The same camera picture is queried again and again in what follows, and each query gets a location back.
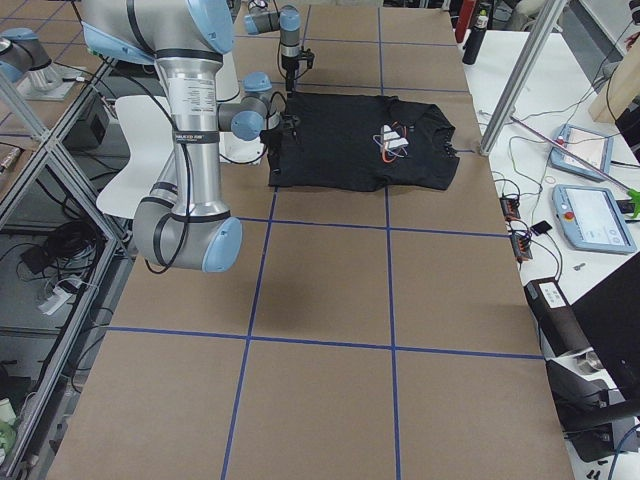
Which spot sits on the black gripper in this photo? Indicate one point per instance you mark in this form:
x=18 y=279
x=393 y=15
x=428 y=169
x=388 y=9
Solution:
x=289 y=64
x=276 y=136

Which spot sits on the black graphic t-shirt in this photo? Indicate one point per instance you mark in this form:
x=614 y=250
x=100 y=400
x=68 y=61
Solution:
x=365 y=143

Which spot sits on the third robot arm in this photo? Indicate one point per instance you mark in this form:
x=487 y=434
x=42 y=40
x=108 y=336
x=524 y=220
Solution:
x=22 y=52

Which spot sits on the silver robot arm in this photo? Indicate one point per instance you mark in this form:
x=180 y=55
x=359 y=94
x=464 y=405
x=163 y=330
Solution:
x=260 y=19
x=183 y=222

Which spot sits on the white curved plastic sheet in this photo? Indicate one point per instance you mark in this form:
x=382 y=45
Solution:
x=148 y=135

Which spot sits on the black water bottle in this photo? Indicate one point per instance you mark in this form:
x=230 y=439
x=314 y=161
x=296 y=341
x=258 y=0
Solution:
x=473 y=44

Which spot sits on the red bottle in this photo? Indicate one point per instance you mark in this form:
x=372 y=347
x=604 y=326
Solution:
x=464 y=16

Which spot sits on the orange electronics board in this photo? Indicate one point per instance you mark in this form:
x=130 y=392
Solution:
x=519 y=232

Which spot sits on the far blue teach pendant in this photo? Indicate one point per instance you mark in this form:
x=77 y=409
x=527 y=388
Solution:
x=593 y=147

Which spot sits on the blue teach pendant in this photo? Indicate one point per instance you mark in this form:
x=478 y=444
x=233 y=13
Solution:
x=590 y=220
x=593 y=147

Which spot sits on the near blue teach pendant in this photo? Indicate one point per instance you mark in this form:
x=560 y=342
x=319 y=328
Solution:
x=590 y=220

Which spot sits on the black power adapter box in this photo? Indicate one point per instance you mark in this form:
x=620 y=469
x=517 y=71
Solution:
x=559 y=331

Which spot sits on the metal stand with green tip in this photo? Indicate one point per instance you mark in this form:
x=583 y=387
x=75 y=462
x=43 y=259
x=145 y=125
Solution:
x=631 y=193

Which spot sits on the black laptop computer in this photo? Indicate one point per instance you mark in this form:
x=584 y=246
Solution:
x=609 y=317

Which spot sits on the aluminium frame post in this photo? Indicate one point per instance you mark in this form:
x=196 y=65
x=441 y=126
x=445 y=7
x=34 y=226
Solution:
x=528 y=56

